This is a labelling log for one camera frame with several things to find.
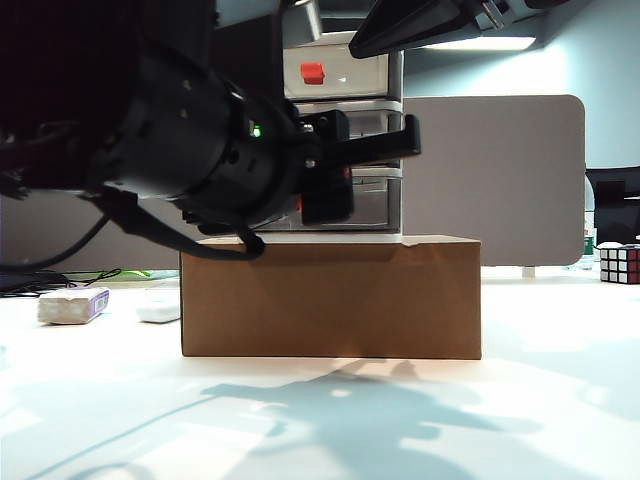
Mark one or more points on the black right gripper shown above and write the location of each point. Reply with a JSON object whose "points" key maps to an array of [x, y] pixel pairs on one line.
{"points": [[495, 12]]}

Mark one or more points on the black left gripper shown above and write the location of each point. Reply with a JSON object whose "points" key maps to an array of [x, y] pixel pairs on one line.
{"points": [[325, 130]]}

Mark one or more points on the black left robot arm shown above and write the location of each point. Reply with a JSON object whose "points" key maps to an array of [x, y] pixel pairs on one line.
{"points": [[175, 140]]}

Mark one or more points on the long ceiling light strip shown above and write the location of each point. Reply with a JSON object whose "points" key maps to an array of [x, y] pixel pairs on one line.
{"points": [[475, 44]]}

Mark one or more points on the brown cardboard box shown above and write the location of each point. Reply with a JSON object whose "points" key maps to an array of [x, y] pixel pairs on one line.
{"points": [[330, 300]]}

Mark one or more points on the grey desk partition panel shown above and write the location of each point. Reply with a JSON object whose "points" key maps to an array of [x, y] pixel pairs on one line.
{"points": [[500, 175]]}

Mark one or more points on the white partition foot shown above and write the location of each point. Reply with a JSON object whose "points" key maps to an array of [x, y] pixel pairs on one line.
{"points": [[528, 272]]}

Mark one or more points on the small white plastic case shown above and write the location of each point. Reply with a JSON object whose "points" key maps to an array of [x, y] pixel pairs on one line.
{"points": [[157, 314]]}

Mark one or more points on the clear plastic bottle green label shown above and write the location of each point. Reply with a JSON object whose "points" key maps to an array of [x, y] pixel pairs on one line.
{"points": [[590, 240]]}

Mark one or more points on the black office chair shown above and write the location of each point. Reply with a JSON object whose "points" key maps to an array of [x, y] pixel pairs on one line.
{"points": [[615, 215]]}

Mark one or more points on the black rubiks cube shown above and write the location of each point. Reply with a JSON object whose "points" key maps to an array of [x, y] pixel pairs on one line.
{"points": [[622, 265]]}

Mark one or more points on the white purple eraser block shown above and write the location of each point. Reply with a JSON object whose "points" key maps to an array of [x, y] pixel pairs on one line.
{"points": [[70, 307]]}

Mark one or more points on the white grey drawer cabinet frame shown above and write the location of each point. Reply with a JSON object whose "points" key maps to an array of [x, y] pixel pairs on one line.
{"points": [[395, 150]]}

